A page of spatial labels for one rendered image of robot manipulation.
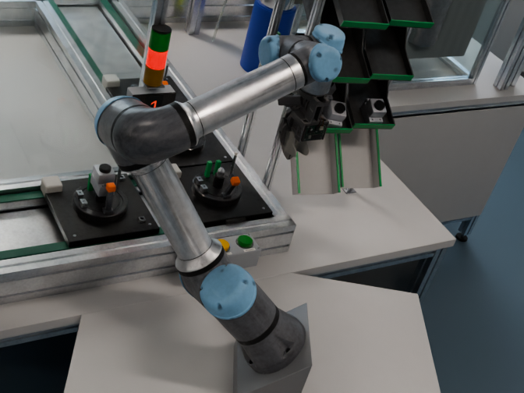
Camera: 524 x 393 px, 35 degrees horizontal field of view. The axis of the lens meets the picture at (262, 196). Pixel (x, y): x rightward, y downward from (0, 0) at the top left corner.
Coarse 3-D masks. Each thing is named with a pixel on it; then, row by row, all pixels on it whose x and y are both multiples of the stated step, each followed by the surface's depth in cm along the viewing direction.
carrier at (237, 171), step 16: (192, 176) 236; (208, 176) 234; (224, 176) 230; (240, 176) 242; (192, 192) 231; (208, 192) 229; (240, 192) 232; (256, 192) 238; (208, 208) 226; (224, 208) 228; (240, 208) 230; (256, 208) 231; (208, 224) 222; (224, 224) 225
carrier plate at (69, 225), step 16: (128, 176) 230; (64, 192) 218; (128, 192) 224; (64, 208) 213; (128, 208) 219; (144, 208) 220; (64, 224) 208; (80, 224) 210; (96, 224) 211; (112, 224) 212; (128, 224) 214; (144, 224) 215; (80, 240) 205; (96, 240) 207; (112, 240) 210
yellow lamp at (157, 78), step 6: (144, 72) 213; (150, 72) 211; (156, 72) 211; (162, 72) 212; (144, 78) 213; (150, 78) 212; (156, 78) 212; (162, 78) 214; (150, 84) 213; (156, 84) 213
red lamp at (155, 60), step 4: (148, 48) 209; (148, 52) 209; (152, 52) 208; (156, 52) 208; (160, 52) 208; (164, 52) 208; (148, 56) 209; (152, 56) 208; (156, 56) 208; (160, 56) 208; (164, 56) 209; (148, 60) 210; (152, 60) 209; (156, 60) 209; (160, 60) 209; (164, 60) 210; (148, 64) 210; (152, 64) 210; (156, 64) 209; (160, 64) 210; (164, 64) 211; (152, 68) 210; (156, 68) 210; (160, 68) 210; (164, 68) 212
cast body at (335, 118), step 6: (330, 102) 227; (336, 102) 227; (342, 102) 228; (324, 108) 231; (330, 108) 227; (336, 108) 225; (342, 108) 226; (324, 114) 230; (330, 114) 226; (336, 114) 225; (342, 114) 226; (330, 120) 227; (336, 120) 228; (342, 120) 228; (330, 126) 228; (336, 126) 228
